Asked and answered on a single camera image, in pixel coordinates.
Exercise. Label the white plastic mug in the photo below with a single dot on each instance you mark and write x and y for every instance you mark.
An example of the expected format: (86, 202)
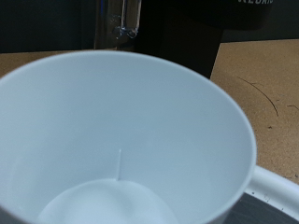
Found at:
(124, 124)

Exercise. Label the black Keurig coffee machine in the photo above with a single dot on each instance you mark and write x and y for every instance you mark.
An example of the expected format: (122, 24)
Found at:
(187, 34)

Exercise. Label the clear water reservoir black lid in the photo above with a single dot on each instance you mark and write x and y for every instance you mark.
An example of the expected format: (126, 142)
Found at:
(115, 25)

